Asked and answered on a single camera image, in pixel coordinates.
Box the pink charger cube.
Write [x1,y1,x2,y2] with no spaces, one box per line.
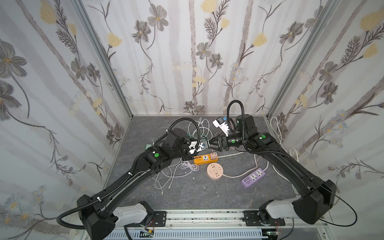
[210,152,219,161]

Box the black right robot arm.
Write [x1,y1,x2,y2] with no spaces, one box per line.
[209,115,337,225]

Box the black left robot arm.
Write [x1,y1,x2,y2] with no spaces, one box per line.
[57,128,210,240]

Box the orange power strip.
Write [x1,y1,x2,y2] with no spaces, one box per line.
[194,154,219,165]

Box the pink round power strip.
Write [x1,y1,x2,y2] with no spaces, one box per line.
[207,163,224,180]

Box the purple power strip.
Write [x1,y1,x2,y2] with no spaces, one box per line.
[241,168,266,189]

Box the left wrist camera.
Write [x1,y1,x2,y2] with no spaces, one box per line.
[189,141,200,149]

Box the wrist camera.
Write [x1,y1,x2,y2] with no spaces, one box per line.
[189,141,200,149]
[213,117,236,137]

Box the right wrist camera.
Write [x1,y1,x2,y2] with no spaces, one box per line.
[213,117,236,137]

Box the white charging cable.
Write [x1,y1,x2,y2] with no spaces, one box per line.
[151,117,212,196]

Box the pink round strip cord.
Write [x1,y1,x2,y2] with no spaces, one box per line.
[223,154,259,179]

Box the white power cord bundle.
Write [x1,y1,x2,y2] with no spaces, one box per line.
[217,116,301,184]

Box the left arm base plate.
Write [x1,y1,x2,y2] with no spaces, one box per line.
[145,211,167,228]

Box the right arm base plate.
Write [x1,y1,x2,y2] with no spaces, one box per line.
[243,210,286,227]

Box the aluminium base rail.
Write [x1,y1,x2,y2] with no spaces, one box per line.
[80,208,331,240]

